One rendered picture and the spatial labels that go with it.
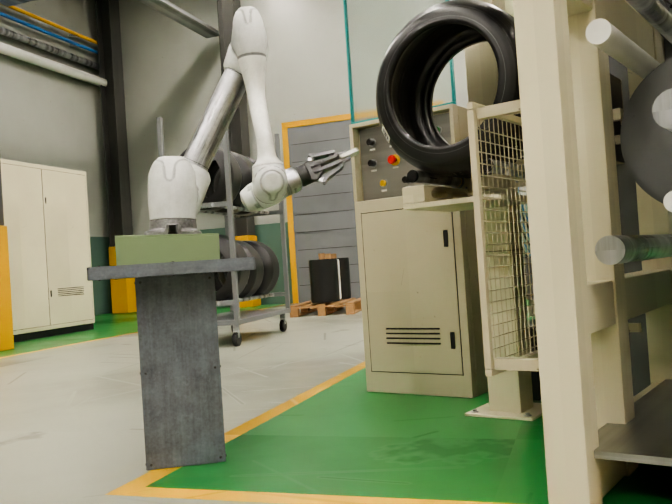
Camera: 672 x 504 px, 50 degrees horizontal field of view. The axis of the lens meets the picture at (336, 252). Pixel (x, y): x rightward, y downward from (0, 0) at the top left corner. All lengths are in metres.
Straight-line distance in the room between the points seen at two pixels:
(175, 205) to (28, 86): 10.53
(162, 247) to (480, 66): 1.38
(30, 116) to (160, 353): 10.56
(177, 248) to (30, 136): 10.40
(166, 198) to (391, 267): 1.27
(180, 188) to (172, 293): 0.35
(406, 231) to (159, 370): 1.38
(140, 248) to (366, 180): 1.42
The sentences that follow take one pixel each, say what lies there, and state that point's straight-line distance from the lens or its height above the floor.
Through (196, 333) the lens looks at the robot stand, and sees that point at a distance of 2.37.
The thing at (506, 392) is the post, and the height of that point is 0.09.
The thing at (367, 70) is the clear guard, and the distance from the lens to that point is 3.50.
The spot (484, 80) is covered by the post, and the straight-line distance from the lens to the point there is 2.87.
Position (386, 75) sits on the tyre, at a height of 1.27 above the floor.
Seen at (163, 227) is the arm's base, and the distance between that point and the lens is 2.42.
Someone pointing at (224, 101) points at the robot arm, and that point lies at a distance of 2.70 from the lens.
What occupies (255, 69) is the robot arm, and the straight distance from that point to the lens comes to 2.57.
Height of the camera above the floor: 0.61
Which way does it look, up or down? 1 degrees up
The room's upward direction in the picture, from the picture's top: 4 degrees counter-clockwise
